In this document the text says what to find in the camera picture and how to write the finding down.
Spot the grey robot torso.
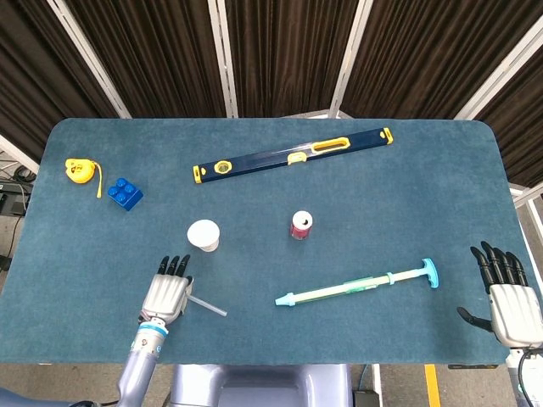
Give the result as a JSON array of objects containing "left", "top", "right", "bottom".
[{"left": 169, "top": 363, "right": 353, "bottom": 407}]

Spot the clear plastic stick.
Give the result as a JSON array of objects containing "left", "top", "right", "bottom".
[{"left": 186, "top": 294, "right": 228, "bottom": 318}]

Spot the blue table cloth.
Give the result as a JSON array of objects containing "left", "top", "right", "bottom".
[{"left": 0, "top": 117, "right": 535, "bottom": 366}]

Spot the yellow tape measure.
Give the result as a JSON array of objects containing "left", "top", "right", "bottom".
[{"left": 64, "top": 158, "right": 104, "bottom": 199}]

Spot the black box under table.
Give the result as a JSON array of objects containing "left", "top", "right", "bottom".
[{"left": 353, "top": 390, "right": 381, "bottom": 407}]

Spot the red soda can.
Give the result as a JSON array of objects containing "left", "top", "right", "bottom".
[{"left": 289, "top": 209, "right": 315, "bottom": 242}]

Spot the teal water syringe toy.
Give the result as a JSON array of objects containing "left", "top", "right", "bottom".
[{"left": 274, "top": 258, "right": 440, "bottom": 308}]

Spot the blue toy building brick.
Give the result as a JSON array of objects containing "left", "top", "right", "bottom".
[{"left": 107, "top": 177, "right": 144, "bottom": 212}]

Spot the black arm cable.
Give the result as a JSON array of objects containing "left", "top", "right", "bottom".
[{"left": 518, "top": 350, "right": 536, "bottom": 407}]

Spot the black floor device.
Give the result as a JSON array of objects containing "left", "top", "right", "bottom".
[{"left": 0, "top": 180, "right": 33, "bottom": 217}]

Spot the navy yellow spirit level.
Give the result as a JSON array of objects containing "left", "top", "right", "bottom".
[{"left": 193, "top": 126, "right": 395, "bottom": 185}]

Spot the white partition frame post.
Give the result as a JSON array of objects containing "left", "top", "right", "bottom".
[
  {"left": 328, "top": 0, "right": 374, "bottom": 119},
  {"left": 206, "top": 0, "right": 239, "bottom": 119},
  {"left": 46, "top": 0, "right": 132, "bottom": 119},
  {"left": 453, "top": 16, "right": 543, "bottom": 121}
]

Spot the white partition base bar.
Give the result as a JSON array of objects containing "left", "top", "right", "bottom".
[
  {"left": 508, "top": 181, "right": 543, "bottom": 209},
  {"left": 0, "top": 134, "right": 42, "bottom": 174}
]

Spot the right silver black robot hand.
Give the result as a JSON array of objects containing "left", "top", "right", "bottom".
[{"left": 456, "top": 241, "right": 543, "bottom": 349}]

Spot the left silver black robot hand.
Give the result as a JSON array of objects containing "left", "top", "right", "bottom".
[{"left": 138, "top": 254, "right": 194, "bottom": 326}]

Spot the brown pleated curtain panel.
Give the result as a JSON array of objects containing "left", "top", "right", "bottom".
[
  {"left": 0, "top": 0, "right": 120, "bottom": 162},
  {"left": 477, "top": 46, "right": 543, "bottom": 187},
  {"left": 341, "top": 0, "right": 543, "bottom": 121},
  {"left": 224, "top": 0, "right": 361, "bottom": 119},
  {"left": 65, "top": 0, "right": 228, "bottom": 119}
]

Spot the white paper cup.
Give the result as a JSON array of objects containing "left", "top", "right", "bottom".
[{"left": 187, "top": 219, "right": 221, "bottom": 253}]

